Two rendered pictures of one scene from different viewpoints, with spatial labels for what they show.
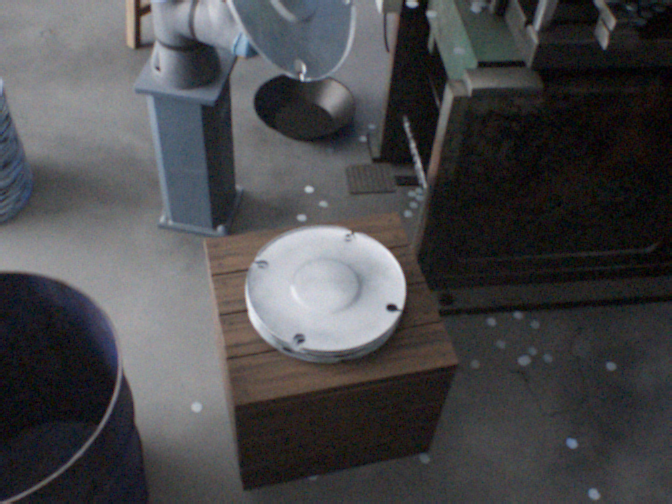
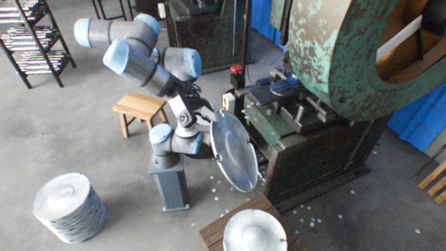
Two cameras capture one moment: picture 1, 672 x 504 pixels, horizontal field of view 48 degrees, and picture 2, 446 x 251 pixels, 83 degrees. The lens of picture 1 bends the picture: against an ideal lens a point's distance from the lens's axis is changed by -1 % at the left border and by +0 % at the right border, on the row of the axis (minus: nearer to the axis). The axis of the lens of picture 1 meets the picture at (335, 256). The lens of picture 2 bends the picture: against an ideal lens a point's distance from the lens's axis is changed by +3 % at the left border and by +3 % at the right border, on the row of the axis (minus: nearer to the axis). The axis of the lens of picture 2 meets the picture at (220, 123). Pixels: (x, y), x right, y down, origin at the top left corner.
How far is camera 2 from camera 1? 0.54 m
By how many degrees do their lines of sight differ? 11
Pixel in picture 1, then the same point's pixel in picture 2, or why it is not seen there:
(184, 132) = (170, 181)
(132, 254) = (156, 228)
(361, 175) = not seen: hidden behind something
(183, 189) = (171, 198)
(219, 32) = (183, 149)
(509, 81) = (295, 141)
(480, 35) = (275, 124)
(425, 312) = (291, 235)
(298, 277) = (243, 239)
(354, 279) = (263, 232)
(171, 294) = (178, 241)
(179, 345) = not seen: outside the picture
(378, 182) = not seen: hidden behind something
